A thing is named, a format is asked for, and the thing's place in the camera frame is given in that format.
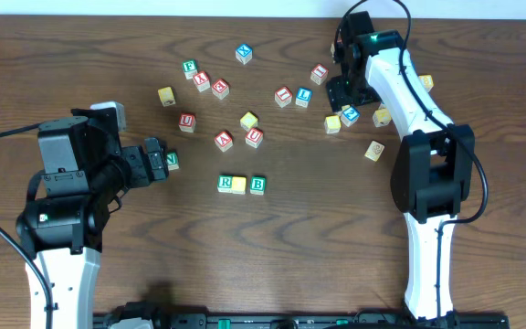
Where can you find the red I block upper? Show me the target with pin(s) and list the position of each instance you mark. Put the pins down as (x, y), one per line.
(319, 74)

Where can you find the red U block left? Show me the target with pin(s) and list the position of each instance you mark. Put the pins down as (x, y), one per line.
(187, 122)

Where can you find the blue 2 block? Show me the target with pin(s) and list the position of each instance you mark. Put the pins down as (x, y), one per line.
(350, 116)

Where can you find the green R block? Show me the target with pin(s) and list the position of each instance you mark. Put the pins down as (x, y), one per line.
(224, 184)

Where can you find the red E block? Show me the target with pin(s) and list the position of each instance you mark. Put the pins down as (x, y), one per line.
(220, 89)

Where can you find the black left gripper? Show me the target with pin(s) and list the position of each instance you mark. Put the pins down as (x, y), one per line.
(154, 160)

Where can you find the red I block beside L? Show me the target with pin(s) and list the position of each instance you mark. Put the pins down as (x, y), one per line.
(283, 96)

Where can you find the red u block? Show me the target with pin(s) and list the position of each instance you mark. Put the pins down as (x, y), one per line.
(254, 137)
(187, 122)

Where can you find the yellow O block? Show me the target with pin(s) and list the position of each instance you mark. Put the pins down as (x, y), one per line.
(238, 185)

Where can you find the green B block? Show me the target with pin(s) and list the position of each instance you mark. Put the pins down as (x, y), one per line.
(258, 185)

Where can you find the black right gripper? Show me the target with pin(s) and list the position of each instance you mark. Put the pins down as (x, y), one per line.
(341, 94)

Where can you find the blue X block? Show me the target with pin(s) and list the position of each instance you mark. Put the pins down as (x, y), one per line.
(244, 53)

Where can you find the blue L block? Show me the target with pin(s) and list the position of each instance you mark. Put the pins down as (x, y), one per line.
(303, 97)

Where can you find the yellow snail picture block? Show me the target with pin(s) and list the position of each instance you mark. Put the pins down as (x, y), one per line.
(374, 151)

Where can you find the red U block centre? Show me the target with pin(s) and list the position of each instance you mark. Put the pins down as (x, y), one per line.
(254, 137)

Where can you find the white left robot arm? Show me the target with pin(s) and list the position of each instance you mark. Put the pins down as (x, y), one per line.
(67, 208)

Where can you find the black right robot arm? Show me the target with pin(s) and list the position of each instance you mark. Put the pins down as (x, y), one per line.
(432, 170)

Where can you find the yellow S block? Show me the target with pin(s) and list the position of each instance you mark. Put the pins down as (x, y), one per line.
(332, 124)

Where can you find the red A block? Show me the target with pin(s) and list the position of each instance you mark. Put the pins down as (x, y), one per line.
(224, 141)

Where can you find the green N block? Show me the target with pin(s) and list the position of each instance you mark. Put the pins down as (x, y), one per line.
(172, 161)

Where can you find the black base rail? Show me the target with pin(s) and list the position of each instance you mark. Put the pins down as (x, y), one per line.
(363, 319)

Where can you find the yellow 8 block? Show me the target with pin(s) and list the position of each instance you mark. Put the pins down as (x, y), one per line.
(427, 82)

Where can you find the green F block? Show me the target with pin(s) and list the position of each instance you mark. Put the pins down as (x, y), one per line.
(189, 68)

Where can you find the red X block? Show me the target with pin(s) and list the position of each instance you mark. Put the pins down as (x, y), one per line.
(201, 81)

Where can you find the yellow K block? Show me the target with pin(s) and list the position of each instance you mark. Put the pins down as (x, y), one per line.
(381, 117)

